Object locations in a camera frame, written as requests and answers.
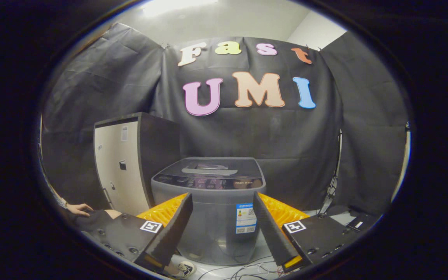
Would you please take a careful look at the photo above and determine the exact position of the white patterned shoe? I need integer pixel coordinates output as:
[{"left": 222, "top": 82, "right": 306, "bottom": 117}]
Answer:
[{"left": 168, "top": 261, "right": 196, "bottom": 279}]

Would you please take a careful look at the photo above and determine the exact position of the grey washing machine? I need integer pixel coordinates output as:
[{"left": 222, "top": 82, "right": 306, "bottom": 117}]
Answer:
[{"left": 151, "top": 157, "right": 266, "bottom": 266}]

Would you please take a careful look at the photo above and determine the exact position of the dark cabinet with white door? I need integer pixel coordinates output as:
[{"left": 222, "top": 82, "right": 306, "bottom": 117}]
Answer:
[{"left": 93, "top": 112, "right": 181, "bottom": 216}]

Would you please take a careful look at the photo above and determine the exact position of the white pole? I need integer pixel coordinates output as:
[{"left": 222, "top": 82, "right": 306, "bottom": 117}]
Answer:
[{"left": 390, "top": 122, "right": 411, "bottom": 203}]

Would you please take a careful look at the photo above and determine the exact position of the black box with white label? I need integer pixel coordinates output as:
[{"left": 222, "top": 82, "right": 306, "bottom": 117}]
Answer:
[{"left": 345, "top": 212, "right": 380, "bottom": 233}]

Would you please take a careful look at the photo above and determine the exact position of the black backdrop cloth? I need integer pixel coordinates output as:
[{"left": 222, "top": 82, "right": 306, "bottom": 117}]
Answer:
[{"left": 40, "top": 23, "right": 409, "bottom": 216}]

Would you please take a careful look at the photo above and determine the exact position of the person's leg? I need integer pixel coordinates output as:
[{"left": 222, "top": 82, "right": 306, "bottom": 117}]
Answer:
[{"left": 68, "top": 209, "right": 123, "bottom": 234}]

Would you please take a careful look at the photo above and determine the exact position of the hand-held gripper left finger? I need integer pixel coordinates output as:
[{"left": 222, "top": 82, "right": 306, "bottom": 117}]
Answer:
[{"left": 80, "top": 192, "right": 193, "bottom": 275}]

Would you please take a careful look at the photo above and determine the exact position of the tangle of floor cables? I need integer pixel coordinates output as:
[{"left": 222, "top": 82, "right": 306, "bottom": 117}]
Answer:
[{"left": 199, "top": 255, "right": 287, "bottom": 280}]

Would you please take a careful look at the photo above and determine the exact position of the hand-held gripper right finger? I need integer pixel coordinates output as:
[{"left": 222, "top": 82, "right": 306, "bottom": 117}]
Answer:
[{"left": 253, "top": 191, "right": 365, "bottom": 273}]

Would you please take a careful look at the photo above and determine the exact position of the dark washing machine lid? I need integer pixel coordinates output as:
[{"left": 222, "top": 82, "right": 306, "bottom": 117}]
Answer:
[{"left": 161, "top": 157, "right": 264, "bottom": 180}]

